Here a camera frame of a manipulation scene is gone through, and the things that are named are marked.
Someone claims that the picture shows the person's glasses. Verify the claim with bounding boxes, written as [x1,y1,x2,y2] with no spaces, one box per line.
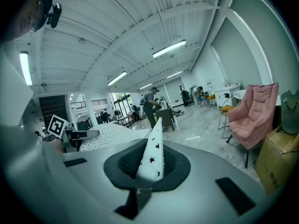
[28,0,46,33]

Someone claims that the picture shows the white perforated bath mat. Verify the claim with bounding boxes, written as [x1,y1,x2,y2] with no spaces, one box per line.
[78,117,165,183]

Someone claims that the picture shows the black head camera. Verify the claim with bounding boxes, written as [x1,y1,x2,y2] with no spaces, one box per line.
[45,3,63,29]

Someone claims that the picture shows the pink padded armchair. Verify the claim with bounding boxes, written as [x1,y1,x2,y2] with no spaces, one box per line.
[225,82,279,169]

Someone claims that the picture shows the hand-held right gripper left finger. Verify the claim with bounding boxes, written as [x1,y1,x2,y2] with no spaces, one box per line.
[43,138,149,223]

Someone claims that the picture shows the small white table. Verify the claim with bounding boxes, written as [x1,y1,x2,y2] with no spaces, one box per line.
[115,115,133,127]

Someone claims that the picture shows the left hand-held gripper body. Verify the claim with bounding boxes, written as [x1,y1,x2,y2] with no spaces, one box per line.
[46,114,87,153]

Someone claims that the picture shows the person's white shirt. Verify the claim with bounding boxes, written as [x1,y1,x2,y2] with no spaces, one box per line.
[0,46,51,210]

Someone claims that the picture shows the person's left forearm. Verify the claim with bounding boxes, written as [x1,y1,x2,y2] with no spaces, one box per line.
[51,137,65,154]

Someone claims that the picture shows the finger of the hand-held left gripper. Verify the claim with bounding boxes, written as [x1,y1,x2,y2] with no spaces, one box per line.
[85,129,100,139]

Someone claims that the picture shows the white cabinet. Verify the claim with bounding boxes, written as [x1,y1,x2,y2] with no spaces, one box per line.
[213,84,241,109]

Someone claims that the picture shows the white round table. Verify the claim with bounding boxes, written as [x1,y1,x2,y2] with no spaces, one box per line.
[232,89,248,107]

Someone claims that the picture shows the person's head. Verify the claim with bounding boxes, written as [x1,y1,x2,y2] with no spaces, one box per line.
[3,0,54,44]

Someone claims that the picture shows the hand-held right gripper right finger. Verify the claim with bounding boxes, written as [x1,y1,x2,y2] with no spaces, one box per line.
[137,140,267,223]

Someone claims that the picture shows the dark green bag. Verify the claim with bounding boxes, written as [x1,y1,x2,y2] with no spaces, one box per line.
[279,89,299,135]

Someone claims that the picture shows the dark staircase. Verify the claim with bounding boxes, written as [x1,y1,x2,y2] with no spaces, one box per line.
[38,95,69,128]

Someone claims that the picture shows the yellow seat metal chair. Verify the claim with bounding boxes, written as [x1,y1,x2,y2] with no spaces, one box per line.
[217,93,242,139]

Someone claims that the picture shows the brown cardboard box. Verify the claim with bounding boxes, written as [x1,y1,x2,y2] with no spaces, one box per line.
[254,125,299,196]

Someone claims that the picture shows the white water dispenser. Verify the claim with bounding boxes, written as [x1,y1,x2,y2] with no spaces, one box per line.
[206,78,214,95]

